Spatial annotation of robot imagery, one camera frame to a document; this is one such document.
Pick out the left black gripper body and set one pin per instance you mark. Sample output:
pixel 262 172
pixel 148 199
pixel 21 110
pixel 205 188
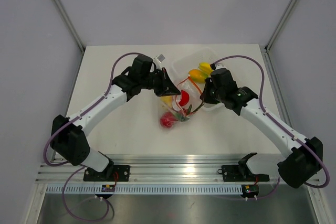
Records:
pixel 148 81

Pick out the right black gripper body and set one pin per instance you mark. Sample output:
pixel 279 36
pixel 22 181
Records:
pixel 212 95

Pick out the yellow bell pepper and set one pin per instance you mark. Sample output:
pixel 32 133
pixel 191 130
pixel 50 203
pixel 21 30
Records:
pixel 167 100

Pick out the red apple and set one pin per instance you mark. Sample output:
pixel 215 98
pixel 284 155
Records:
pixel 184 98

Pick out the clear orange-zip bag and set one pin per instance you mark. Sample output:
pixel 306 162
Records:
pixel 176 109

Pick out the red pomegranate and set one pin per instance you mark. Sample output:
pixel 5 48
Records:
pixel 167 120

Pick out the green spring onion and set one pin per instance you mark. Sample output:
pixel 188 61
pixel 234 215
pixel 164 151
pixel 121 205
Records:
pixel 184 114

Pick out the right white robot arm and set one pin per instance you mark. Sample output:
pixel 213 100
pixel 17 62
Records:
pixel 301 157

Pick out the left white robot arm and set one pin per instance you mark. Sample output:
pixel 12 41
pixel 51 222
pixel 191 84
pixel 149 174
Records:
pixel 69 134

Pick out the yellow banana bunch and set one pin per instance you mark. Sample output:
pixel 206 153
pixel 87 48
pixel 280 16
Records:
pixel 205 67

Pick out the green orange mango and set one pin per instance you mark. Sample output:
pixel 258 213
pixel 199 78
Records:
pixel 197 76

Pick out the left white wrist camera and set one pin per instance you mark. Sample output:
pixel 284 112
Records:
pixel 158 61

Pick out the aluminium mounting rail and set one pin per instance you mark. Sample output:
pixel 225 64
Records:
pixel 154 169

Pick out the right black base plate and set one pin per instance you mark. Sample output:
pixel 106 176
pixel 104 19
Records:
pixel 234 173

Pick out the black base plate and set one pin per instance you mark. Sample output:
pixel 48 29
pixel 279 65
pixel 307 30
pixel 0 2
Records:
pixel 234 173
pixel 119 173

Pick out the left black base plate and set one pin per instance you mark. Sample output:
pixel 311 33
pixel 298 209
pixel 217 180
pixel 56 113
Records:
pixel 119 173

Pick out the right aluminium frame post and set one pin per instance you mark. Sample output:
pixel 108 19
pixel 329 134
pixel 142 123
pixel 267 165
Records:
pixel 281 24

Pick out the aluminium frame post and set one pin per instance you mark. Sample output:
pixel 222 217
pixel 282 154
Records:
pixel 69 25
pixel 281 24

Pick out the white slotted cable duct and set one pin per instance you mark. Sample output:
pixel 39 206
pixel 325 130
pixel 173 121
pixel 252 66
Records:
pixel 129 189

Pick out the left aluminium frame post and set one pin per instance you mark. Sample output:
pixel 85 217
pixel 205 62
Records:
pixel 69 25

